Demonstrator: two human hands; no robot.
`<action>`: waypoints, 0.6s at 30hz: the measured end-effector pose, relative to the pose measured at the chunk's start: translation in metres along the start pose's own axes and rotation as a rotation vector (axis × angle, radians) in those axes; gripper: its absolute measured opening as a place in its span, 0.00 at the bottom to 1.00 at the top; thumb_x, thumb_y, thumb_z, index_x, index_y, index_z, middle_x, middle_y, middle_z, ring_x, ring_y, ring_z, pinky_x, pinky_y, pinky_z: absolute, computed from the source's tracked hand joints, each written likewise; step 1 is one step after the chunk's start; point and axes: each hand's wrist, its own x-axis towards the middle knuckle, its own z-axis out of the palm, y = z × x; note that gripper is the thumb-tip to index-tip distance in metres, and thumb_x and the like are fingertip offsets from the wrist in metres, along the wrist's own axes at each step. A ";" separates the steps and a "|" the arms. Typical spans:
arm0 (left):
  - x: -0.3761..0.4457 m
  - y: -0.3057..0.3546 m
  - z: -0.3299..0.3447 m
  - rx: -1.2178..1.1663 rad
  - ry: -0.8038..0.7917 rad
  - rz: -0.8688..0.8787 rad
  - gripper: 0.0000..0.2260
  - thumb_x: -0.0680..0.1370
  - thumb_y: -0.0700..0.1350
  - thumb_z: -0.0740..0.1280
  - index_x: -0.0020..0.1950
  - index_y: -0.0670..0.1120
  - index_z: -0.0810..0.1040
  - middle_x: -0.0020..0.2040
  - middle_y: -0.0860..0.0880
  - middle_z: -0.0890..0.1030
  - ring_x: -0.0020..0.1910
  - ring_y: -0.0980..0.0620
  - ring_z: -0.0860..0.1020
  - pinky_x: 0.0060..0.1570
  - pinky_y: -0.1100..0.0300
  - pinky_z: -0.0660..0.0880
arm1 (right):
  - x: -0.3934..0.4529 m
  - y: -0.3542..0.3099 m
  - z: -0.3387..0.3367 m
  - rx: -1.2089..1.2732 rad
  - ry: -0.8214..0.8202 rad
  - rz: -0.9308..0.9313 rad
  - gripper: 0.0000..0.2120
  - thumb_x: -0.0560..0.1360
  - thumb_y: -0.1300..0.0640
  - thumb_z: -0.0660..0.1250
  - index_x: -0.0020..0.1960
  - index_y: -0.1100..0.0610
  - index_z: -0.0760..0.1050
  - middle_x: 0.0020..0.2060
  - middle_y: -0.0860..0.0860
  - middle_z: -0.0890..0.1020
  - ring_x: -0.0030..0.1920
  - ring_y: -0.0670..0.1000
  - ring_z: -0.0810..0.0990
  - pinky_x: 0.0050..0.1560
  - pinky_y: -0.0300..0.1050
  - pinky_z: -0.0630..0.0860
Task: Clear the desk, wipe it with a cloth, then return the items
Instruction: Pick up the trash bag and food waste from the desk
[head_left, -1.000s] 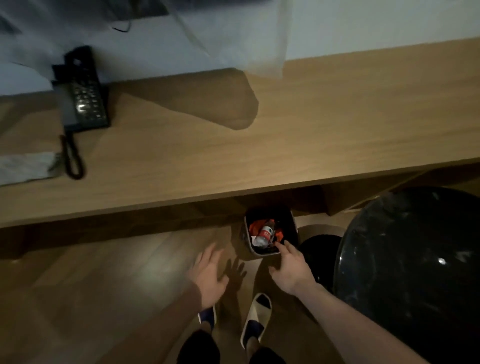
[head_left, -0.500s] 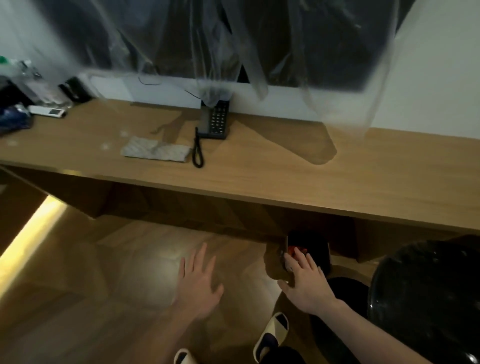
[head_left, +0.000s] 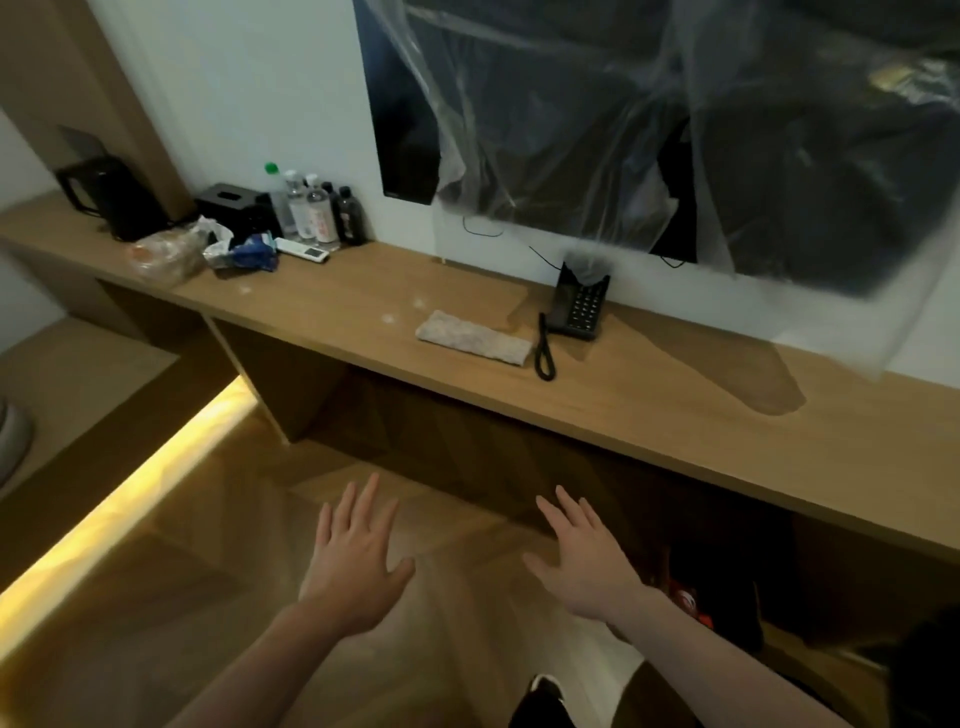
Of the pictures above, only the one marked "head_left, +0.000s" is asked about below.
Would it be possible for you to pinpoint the black and white shoe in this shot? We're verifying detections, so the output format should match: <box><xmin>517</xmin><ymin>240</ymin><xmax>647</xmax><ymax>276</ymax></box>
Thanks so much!
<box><xmin>510</xmin><ymin>672</ymin><xmax>578</xmax><ymax>728</ymax></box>

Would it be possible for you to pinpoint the person's right hand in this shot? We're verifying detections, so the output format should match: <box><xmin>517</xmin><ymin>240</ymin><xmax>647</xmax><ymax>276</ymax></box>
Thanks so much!
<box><xmin>522</xmin><ymin>485</ymin><xmax>648</xmax><ymax>625</ymax></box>

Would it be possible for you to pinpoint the person's right forearm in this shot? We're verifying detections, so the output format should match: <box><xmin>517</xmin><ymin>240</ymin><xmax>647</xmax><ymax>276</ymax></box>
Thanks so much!
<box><xmin>609</xmin><ymin>586</ymin><xmax>852</xmax><ymax>728</ymax></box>

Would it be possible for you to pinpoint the black desk telephone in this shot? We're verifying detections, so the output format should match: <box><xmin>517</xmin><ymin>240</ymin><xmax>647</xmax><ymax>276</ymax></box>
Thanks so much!
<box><xmin>543</xmin><ymin>261</ymin><xmax>612</xmax><ymax>343</ymax></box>

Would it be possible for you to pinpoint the dark bottle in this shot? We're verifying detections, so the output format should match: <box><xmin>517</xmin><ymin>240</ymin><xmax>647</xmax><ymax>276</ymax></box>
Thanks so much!
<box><xmin>334</xmin><ymin>186</ymin><xmax>368</xmax><ymax>248</ymax></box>

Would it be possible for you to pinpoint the clear bottle with red label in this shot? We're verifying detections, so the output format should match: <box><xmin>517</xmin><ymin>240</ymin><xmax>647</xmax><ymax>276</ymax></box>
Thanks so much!
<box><xmin>303</xmin><ymin>174</ymin><xmax>339</xmax><ymax>246</ymax></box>

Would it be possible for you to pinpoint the green capped clear bottle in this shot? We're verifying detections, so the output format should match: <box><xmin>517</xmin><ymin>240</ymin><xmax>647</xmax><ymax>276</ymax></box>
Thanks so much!
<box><xmin>264</xmin><ymin>161</ymin><xmax>298</xmax><ymax>238</ymax></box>

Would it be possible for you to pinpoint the black tissue box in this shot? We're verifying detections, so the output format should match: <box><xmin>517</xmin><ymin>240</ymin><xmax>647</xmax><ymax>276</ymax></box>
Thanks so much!
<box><xmin>195</xmin><ymin>183</ymin><xmax>283</xmax><ymax>242</ymax></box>

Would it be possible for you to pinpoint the red object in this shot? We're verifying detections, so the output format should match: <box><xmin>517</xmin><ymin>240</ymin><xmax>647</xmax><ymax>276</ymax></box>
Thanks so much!
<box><xmin>669</xmin><ymin>579</ymin><xmax>715</xmax><ymax>630</ymax></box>

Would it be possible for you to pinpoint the person's left forearm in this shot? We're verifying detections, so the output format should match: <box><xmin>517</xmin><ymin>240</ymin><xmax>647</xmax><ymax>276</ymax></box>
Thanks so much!
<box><xmin>166</xmin><ymin>600</ymin><xmax>363</xmax><ymax>728</ymax></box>

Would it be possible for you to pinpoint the black wall television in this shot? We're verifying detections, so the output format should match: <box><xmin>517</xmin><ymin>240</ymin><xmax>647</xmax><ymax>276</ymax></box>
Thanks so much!
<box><xmin>352</xmin><ymin>0</ymin><xmax>960</xmax><ymax>298</ymax></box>

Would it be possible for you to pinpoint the white remote control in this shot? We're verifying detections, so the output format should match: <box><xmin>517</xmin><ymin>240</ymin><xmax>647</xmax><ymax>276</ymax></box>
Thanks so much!
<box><xmin>273</xmin><ymin>237</ymin><xmax>332</xmax><ymax>265</ymax></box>

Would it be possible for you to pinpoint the crumpled clear plastic bag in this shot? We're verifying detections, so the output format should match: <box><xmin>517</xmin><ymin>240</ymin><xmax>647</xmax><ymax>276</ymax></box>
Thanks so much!
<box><xmin>196</xmin><ymin>216</ymin><xmax>238</xmax><ymax>270</ymax></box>

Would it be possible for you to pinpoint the clear bag with bread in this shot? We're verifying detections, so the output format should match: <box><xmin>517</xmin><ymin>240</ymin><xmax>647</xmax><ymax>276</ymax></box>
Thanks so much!
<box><xmin>125</xmin><ymin>225</ymin><xmax>212</xmax><ymax>287</ymax></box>

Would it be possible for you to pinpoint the person's left hand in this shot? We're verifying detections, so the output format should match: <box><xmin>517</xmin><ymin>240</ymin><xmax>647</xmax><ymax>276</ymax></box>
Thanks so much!
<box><xmin>297</xmin><ymin>472</ymin><xmax>417</xmax><ymax>639</ymax></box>

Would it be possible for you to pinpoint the white capped clear bottle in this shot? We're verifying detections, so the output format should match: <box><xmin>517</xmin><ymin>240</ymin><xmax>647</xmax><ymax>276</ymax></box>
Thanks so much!
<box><xmin>283</xmin><ymin>170</ymin><xmax>317</xmax><ymax>240</ymax></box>

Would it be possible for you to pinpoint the clear plastic cover sheet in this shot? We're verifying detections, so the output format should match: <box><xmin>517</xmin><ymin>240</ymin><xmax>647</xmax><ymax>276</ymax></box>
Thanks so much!
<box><xmin>397</xmin><ymin>0</ymin><xmax>960</xmax><ymax>381</ymax></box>

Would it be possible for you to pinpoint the black electric kettle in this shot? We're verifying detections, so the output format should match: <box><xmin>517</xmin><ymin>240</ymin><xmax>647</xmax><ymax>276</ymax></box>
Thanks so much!
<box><xmin>54</xmin><ymin>153</ymin><xmax>171</xmax><ymax>243</ymax></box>

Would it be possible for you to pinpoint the black coiled telephone cord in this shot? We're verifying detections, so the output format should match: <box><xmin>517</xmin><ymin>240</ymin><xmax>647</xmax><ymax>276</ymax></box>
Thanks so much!
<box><xmin>533</xmin><ymin>312</ymin><xmax>558</xmax><ymax>383</ymax></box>

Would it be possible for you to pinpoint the blue packet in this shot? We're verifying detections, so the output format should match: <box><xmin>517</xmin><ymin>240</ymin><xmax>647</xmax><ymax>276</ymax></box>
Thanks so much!
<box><xmin>228</xmin><ymin>233</ymin><xmax>280</xmax><ymax>273</ymax></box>

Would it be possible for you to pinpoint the warm strip light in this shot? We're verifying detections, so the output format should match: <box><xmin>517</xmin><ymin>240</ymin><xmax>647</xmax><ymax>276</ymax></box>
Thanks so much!
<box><xmin>0</xmin><ymin>375</ymin><xmax>258</xmax><ymax>663</ymax></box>

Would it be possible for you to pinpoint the grey folded cloth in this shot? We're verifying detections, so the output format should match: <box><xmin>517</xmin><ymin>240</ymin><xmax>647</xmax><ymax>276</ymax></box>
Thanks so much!
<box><xmin>414</xmin><ymin>309</ymin><xmax>534</xmax><ymax>368</ymax></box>

